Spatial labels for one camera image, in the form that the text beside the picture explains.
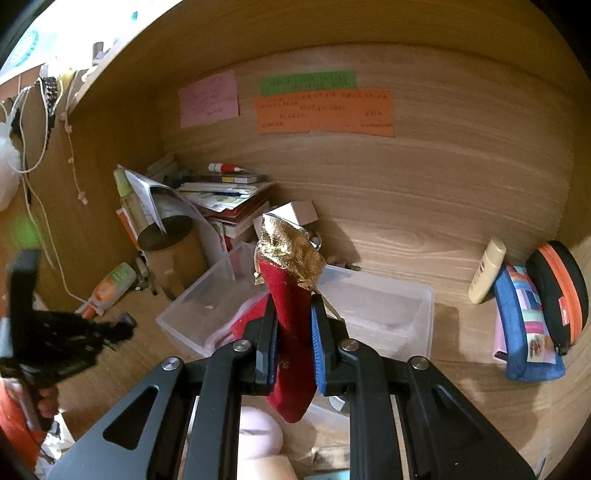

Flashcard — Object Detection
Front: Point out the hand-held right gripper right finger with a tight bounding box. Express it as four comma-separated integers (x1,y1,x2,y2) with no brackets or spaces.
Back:
311,294,537,480

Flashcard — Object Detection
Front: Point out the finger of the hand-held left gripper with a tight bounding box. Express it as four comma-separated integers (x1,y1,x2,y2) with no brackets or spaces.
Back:
95,318,138,352

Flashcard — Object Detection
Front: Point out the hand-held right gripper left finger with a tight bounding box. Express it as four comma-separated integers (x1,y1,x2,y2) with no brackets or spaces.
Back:
46,294,280,480

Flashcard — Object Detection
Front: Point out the red stocking with gold cuff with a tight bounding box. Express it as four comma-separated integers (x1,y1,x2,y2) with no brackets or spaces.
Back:
252,212,327,424

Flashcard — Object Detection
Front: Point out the clear plastic storage box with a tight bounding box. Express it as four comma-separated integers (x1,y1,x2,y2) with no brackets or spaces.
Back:
156,242,435,372

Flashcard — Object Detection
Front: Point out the orange sleeved left forearm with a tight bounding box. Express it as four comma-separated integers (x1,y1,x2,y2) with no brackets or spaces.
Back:
0,378,47,472

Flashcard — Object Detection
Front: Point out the wooden desktop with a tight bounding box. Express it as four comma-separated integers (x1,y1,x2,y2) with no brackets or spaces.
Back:
41,222,575,480

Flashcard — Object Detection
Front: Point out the person's left hand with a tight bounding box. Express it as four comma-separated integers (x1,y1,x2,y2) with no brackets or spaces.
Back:
38,385,61,418

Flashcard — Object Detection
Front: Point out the red cloth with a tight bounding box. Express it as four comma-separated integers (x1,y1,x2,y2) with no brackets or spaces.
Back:
230,295,273,344

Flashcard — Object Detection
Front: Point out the orange and green glue bottle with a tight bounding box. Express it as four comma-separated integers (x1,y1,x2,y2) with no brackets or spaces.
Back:
75,262,137,320

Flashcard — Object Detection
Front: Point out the pink round object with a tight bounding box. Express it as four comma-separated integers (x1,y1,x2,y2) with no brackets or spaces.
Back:
238,406,283,462

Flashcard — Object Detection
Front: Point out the brown cardboard cylinder can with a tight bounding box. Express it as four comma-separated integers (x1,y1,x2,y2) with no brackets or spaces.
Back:
139,216,208,300

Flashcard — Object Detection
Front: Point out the small white cardboard box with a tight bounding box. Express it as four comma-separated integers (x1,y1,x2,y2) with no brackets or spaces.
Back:
276,200,319,228

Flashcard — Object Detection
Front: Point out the folded white paper sheet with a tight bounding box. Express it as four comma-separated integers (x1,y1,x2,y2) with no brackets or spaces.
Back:
117,165,206,234

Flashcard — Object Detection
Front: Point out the stack of books and papers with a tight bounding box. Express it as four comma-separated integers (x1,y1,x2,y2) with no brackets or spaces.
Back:
178,173,276,252

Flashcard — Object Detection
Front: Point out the white plastic bag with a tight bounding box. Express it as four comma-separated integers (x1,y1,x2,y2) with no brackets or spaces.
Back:
0,122,25,210

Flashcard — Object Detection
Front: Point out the pink flat pouch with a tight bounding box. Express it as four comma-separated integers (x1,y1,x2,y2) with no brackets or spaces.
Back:
492,318,509,363

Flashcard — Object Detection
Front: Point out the cream lotion bottle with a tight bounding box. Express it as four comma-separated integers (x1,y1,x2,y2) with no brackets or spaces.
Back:
468,237,507,304

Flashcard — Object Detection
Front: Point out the blue patchwork pencil pouch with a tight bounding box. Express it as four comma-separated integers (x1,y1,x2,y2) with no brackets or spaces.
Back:
494,265,566,383

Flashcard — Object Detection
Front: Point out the orange paper note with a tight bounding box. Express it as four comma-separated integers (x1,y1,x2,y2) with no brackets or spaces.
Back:
254,89,396,138

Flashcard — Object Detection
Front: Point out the black case with orange zip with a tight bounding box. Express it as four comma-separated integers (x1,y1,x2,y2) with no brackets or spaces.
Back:
525,241,589,355

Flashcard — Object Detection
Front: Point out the pink paper note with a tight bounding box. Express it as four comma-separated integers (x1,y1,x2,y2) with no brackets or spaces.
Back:
179,71,240,128

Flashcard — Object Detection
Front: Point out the green paper note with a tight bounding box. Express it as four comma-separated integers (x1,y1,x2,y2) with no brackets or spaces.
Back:
259,71,357,97

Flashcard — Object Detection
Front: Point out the white paper with teal circle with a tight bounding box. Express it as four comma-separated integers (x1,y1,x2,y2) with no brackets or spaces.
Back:
2,25,61,77

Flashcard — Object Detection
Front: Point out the white string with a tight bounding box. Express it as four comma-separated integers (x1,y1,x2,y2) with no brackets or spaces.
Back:
0,76,88,305

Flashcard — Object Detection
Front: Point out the white beaded cord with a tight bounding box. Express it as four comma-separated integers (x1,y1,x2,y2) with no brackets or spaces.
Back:
59,69,90,204

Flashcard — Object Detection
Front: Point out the black studded strap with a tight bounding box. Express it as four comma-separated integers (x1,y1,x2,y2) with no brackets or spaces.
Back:
36,76,60,139

